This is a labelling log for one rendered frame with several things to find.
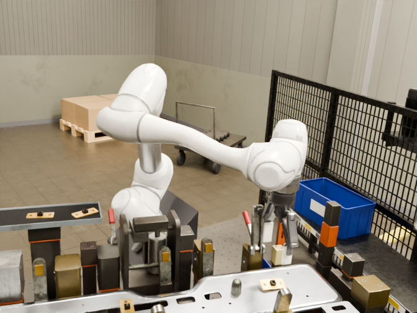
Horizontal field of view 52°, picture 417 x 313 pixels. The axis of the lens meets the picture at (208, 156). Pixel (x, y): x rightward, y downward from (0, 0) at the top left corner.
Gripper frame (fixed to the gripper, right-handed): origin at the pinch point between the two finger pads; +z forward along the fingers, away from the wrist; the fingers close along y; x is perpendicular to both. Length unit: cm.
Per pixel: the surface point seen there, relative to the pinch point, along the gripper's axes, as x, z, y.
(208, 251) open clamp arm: -17.4, 6.6, -14.0
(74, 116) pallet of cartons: -51, 85, -555
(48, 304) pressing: -68, 14, -7
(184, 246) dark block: -24.9, 6.3, -17.9
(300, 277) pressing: 11.9, 13.8, -2.5
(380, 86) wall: 250, -10, -265
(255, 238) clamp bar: -0.3, 4.0, -14.3
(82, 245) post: -58, 4, -21
